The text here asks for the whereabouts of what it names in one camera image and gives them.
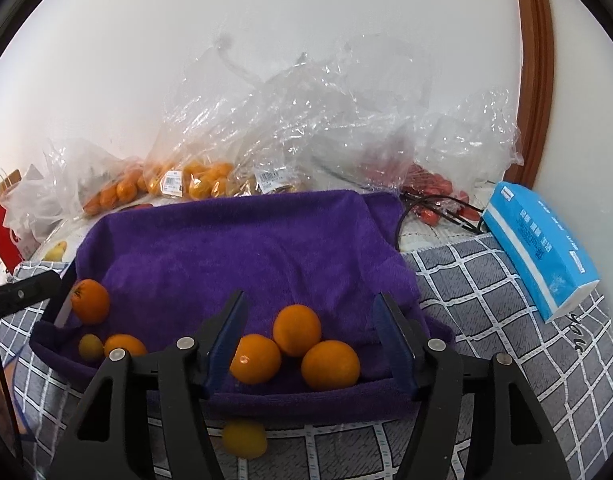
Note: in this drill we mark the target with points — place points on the clear bag of oranges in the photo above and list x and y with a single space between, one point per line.
206 135
101 180

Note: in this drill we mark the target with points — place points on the grey checked blanket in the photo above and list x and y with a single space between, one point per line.
486 335

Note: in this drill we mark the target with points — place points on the clear bag of red fruits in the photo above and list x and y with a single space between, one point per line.
436 140

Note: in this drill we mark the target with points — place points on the orange with green stem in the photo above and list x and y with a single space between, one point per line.
90 301

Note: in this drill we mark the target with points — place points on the red paper bag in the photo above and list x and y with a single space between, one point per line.
9 252

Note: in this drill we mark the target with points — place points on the blue tissue pack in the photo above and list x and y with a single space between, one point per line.
531 240

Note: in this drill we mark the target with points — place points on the small yellow-green fruit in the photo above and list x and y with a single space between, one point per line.
90 346

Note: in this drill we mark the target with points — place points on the brown wooden door frame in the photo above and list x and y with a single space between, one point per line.
536 60

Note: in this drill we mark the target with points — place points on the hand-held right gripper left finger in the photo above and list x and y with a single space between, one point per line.
229 345

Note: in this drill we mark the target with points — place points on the white plastic bag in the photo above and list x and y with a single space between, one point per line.
31 205

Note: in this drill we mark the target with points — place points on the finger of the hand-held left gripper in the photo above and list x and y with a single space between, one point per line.
29 291

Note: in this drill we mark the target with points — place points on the purple towel lined tray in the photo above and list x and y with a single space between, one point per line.
236 260

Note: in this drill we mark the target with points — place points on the yellow citrus fruit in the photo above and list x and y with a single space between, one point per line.
244 438

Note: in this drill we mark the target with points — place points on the white fruit printed cloth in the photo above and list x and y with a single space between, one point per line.
56 250

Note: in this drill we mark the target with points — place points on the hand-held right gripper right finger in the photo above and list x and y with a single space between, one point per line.
394 350

